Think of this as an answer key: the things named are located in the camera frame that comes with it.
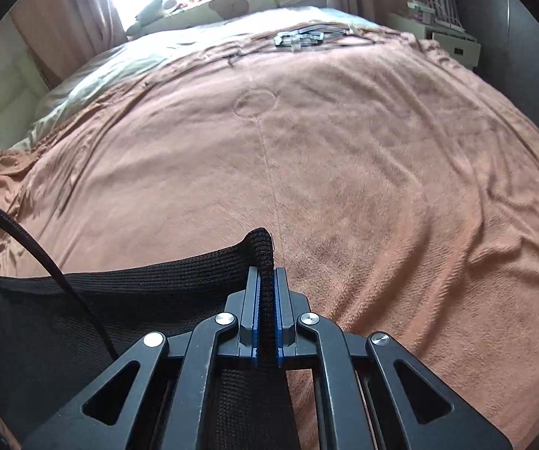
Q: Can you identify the thin black cord on bed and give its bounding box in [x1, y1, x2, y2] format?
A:
[223, 22, 379, 64]

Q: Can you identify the bear print cushion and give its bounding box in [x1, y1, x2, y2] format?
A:
[126, 0, 327, 39]

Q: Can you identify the black braided cable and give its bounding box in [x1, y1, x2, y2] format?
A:
[0, 189, 120, 362]

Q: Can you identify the cream padded headboard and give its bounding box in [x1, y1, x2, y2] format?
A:
[0, 15, 49, 152]

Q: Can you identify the white bedside cabinet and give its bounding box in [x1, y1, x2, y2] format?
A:
[387, 13, 481, 69]

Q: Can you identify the orange-brown quilt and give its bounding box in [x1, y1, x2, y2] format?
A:
[0, 30, 539, 449]

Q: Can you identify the beige bed sheet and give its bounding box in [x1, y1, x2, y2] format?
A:
[13, 6, 378, 152]

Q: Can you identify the black t-shirt floral trim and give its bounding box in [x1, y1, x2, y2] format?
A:
[0, 228, 299, 449]

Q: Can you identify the left pink curtain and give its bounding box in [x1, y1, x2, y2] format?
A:
[11, 0, 127, 89]

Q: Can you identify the plush toy on sill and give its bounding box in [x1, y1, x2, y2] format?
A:
[126, 0, 180, 37]

